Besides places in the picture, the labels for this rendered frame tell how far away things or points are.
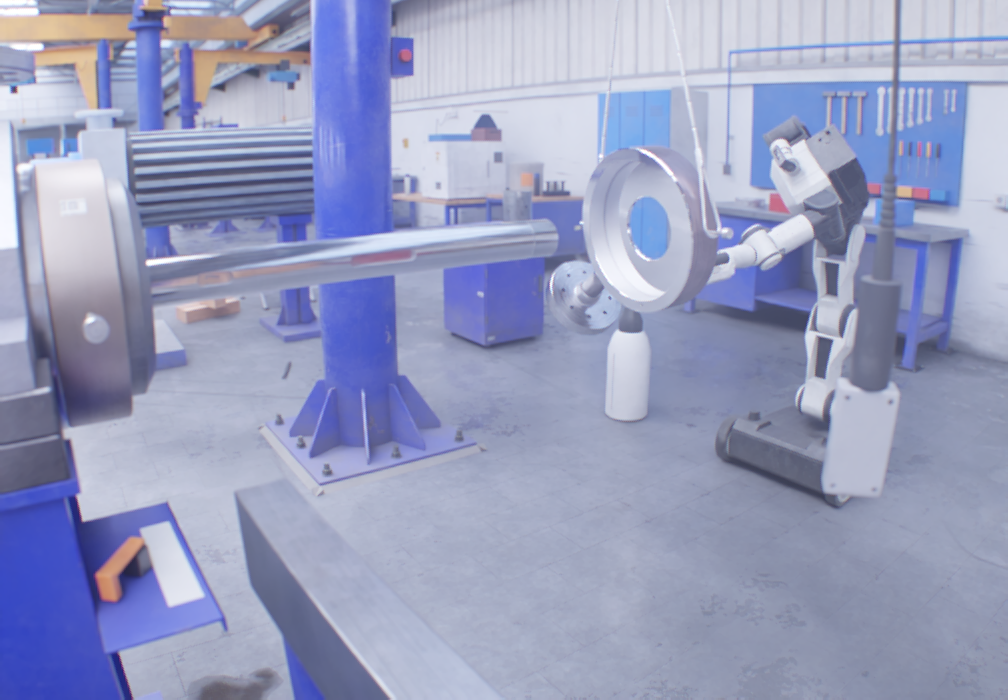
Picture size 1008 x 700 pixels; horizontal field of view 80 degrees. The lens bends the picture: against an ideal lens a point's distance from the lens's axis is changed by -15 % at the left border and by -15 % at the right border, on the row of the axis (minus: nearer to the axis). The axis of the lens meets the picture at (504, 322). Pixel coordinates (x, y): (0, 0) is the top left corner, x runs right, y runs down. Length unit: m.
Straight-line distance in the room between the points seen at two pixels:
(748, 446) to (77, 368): 2.47
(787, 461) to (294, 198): 3.44
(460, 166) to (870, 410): 7.24
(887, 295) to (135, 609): 0.86
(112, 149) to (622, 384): 3.19
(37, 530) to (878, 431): 0.87
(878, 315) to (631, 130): 5.64
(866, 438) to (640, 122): 5.57
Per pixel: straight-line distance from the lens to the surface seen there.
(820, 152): 2.56
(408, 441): 2.99
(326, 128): 2.79
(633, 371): 3.27
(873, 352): 0.76
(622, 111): 6.40
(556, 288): 1.76
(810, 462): 2.74
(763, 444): 2.84
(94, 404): 0.96
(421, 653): 0.60
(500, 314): 4.42
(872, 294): 0.75
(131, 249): 0.92
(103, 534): 1.00
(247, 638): 2.05
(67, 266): 0.89
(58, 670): 0.88
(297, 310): 5.15
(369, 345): 2.87
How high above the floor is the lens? 1.26
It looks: 14 degrees down
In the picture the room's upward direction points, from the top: straight up
